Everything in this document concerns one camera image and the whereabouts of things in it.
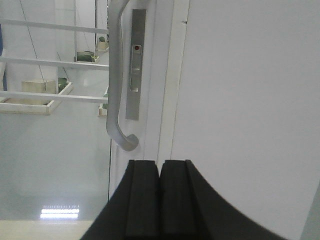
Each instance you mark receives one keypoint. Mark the white sliding glass door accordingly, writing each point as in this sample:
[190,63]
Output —
[57,161]

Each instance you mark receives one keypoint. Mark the silver door lock plate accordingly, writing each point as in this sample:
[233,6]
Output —
[138,27]

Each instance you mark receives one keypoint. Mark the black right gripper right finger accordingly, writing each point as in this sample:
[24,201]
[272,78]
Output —
[193,210]

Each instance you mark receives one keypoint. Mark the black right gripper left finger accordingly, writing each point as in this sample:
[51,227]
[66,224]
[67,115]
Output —
[132,213]

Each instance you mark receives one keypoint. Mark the silver door handle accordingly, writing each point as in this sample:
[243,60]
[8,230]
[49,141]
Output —
[115,77]

